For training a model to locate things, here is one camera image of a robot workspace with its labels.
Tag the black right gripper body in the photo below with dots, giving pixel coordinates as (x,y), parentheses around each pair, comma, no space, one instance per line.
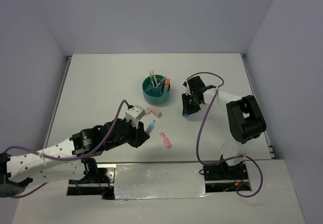
(191,105)

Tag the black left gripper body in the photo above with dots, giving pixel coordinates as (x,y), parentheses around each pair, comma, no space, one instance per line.
(132,136)

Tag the blue highlighter marker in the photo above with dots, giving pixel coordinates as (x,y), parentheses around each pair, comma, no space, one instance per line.
(150,127)

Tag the grey translucent highlighter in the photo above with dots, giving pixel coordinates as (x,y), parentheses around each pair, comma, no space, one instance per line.
(166,86)

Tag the green gel pen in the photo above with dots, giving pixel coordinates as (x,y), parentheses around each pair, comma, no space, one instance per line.
(151,79)

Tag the yellow gel pen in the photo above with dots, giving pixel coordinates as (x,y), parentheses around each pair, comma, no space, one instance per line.
(154,77)

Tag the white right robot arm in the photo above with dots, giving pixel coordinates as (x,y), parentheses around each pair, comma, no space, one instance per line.
(244,117)

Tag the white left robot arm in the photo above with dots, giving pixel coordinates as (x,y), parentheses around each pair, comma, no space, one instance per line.
(72,159)

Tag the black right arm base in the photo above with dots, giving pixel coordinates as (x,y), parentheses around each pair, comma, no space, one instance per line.
(225,178)

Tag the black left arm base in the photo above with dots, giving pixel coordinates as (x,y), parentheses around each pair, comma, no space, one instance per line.
(96,179)

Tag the teal round divided organizer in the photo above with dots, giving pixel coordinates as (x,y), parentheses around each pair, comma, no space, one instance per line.
(155,95)

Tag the pink capsule correction tape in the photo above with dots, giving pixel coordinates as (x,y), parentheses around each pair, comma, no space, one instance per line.
(165,140)

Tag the silver foil tape sheet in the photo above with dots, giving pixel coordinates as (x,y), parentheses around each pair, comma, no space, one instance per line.
(159,181)

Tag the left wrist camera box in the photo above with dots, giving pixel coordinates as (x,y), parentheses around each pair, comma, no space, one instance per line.
(134,115)

